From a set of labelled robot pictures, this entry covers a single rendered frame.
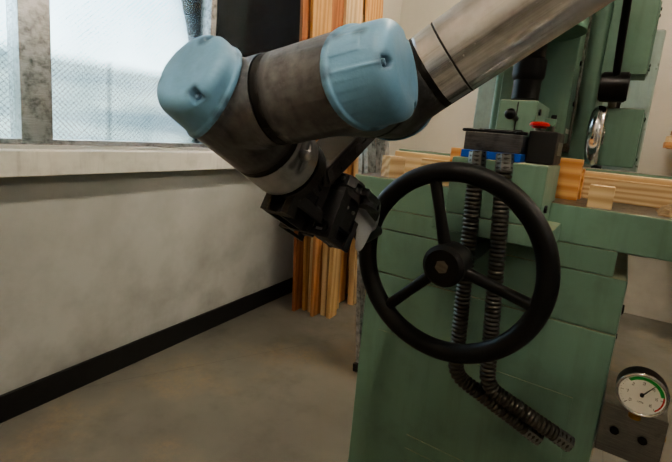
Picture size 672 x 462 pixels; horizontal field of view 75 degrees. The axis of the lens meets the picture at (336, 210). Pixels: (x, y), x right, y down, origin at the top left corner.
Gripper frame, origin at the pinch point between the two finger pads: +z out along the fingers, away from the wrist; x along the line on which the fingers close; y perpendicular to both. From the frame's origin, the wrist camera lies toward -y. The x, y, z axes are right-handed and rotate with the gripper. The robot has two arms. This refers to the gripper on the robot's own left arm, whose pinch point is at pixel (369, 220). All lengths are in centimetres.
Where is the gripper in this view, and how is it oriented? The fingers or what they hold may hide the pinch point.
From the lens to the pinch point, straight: 62.6
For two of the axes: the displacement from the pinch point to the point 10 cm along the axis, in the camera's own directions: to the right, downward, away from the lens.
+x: 8.3, 1.6, -5.3
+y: -3.5, 9.0, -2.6
